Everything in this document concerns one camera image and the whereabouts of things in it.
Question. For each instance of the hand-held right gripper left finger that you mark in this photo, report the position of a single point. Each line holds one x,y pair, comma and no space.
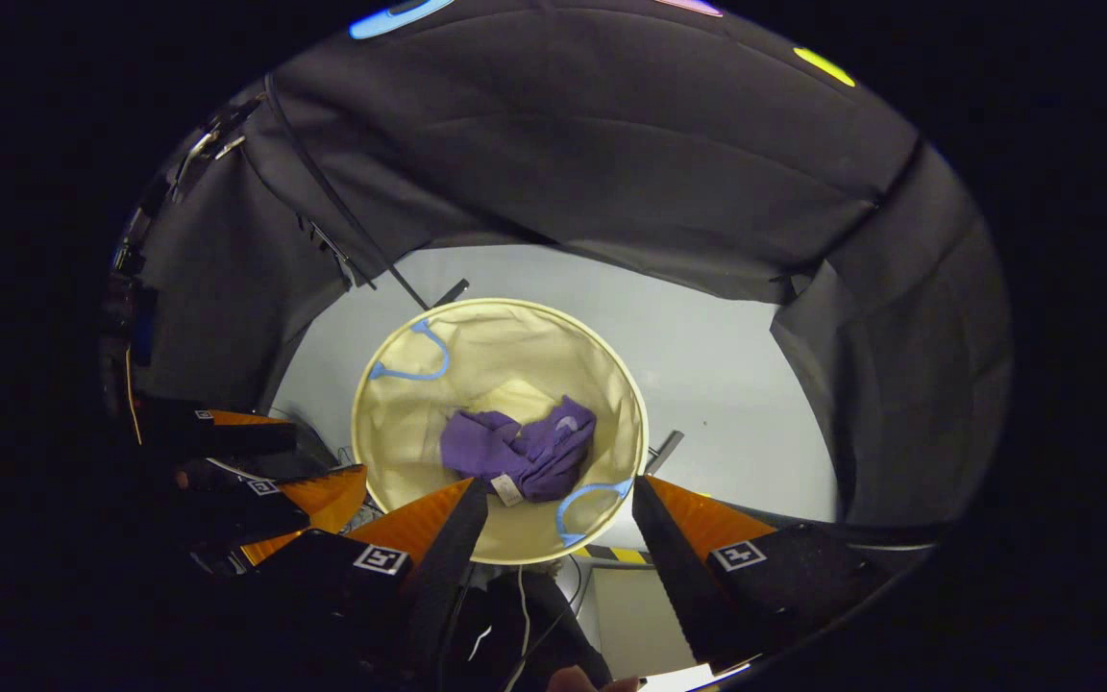
448,567

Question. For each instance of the black backdrop cloth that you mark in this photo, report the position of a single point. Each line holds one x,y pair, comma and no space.
611,144

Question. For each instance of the cream round laundry hamper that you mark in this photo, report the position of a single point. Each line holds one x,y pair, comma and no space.
505,346

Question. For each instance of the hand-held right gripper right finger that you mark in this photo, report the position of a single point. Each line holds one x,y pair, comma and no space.
678,586

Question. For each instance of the yellow black floor tape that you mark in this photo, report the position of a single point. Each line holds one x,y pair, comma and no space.
626,556

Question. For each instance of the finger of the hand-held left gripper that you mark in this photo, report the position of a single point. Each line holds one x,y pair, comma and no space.
270,519
246,440

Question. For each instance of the person's leg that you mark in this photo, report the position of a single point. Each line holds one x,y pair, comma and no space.
582,682

